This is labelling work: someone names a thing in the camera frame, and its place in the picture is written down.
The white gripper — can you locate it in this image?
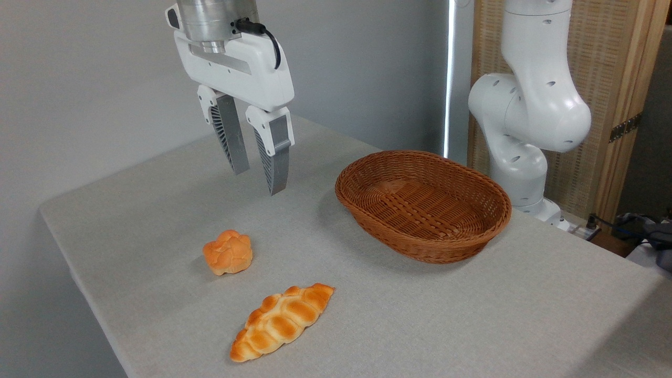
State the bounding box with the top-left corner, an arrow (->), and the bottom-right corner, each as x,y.
165,4 -> 295,196

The dark metal screen hinge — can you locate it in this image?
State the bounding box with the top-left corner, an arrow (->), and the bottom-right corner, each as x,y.
609,113 -> 643,143

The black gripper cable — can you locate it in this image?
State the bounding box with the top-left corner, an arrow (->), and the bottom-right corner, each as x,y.
234,18 -> 282,70

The long braided bread loaf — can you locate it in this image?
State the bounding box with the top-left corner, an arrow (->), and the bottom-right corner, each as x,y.
230,283 -> 335,363

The wooden rattan folding screen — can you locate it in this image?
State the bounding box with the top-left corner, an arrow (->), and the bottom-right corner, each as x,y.
467,0 -> 672,222

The dark grey bag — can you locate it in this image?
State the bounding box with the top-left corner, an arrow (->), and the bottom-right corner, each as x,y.
645,223 -> 672,272

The grey tablecloth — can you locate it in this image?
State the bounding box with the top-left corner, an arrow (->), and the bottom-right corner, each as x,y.
39,113 -> 672,378

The round orange bread roll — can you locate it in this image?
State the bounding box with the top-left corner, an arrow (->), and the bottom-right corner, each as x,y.
203,229 -> 254,276

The black and blue cable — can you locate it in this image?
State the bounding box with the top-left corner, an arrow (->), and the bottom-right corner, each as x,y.
598,212 -> 672,243

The brown oval wicker basket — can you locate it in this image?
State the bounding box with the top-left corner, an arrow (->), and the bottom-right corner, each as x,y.
335,150 -> 512,265

